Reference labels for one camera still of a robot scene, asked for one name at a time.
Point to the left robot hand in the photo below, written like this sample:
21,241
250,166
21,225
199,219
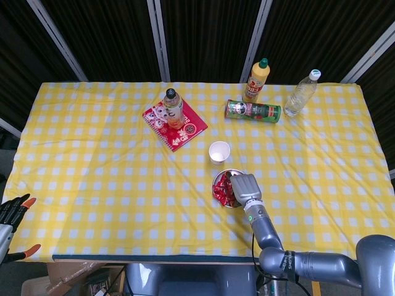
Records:
10,211

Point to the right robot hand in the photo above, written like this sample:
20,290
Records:
245,188

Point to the red candy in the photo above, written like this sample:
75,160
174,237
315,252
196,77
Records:
230,202
220,194
220,185

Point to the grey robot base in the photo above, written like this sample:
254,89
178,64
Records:
191,283

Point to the white paper cup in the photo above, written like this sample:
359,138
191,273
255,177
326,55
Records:
219,152

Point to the round steel plate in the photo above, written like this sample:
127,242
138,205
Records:
219,175

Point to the green chips can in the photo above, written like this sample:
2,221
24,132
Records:
253,111

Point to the red spiral notebook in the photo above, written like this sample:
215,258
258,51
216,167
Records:
194,126

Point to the brown cardboard box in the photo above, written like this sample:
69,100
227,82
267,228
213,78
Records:
61,277

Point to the yellow white checked tablecloth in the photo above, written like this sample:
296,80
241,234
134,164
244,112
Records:
108,185

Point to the orange tea drink bottle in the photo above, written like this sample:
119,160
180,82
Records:
173,112

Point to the metal table leg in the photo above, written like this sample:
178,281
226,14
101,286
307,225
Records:
274,288

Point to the yellow bottle green cap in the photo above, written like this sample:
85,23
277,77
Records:
256,83

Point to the clear water bottle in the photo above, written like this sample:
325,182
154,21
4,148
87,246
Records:
299,95

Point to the dark teal table pad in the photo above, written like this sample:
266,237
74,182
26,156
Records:
154,258

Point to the yellow strut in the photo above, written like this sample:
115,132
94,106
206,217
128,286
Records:
316,290

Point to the black curtain panel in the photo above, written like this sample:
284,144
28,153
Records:
210,37
18,61
382,108
108,37
324,31

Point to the grey partition post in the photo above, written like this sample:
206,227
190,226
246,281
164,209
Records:
257,40
370,55
9,127
159,40
57,40

